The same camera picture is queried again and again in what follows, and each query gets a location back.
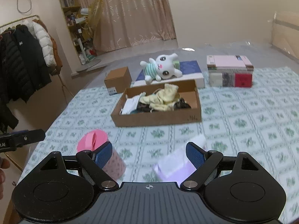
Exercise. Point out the pink flat box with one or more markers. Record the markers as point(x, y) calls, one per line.
point(229, 62)

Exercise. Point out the purple tissue pack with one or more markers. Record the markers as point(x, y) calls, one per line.
point(174, 167)

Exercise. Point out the white box with blue top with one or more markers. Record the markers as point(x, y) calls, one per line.
point(190, 71)

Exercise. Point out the cream fuzzy cloth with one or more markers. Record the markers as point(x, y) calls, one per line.
point(162, 99)

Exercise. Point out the green sponge block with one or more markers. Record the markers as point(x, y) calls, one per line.
point(176, 64)

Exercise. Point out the white bunny plush toy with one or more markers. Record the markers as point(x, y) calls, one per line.
point(160, 68)

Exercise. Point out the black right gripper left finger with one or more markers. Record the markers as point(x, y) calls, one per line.
point(93, 163)

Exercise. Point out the open cardboard tray box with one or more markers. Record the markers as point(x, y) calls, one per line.
point(187, 90)

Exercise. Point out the brown jacket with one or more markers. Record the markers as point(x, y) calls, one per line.
point(54, 70)

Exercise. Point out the white puffer jacket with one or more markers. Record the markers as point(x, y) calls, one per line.
point(44, 39)

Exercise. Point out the black round cloth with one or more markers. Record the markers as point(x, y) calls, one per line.
point(181, 104)

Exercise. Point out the cluttered bookshelf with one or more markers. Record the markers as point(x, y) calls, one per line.
point(72, 21)

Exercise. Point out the beige curtain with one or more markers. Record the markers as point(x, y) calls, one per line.
point(127, 23)

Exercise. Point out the small closed cardboard box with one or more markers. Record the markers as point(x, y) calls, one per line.
point(118, 80)

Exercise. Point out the clothes rack rail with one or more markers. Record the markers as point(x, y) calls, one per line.
point(20, 19)

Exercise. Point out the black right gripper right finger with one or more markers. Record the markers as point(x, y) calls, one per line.
point(206, 164)

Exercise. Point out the box with red panel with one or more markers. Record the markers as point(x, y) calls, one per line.
point(230, 78)

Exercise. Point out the pink lidded cylinder container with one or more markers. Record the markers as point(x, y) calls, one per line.
point(115, 167)

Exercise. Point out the dark purple scrunchie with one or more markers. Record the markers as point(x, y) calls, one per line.
point(142, 108)

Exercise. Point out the green patterned tablecloth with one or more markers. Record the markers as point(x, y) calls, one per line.
point(261, 120)

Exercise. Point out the person's left hand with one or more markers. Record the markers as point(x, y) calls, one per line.
point(5, 164)

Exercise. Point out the black jacket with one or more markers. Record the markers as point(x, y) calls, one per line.
point(23, 70)

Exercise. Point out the standing fan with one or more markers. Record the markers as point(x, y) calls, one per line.
point(93, 20)

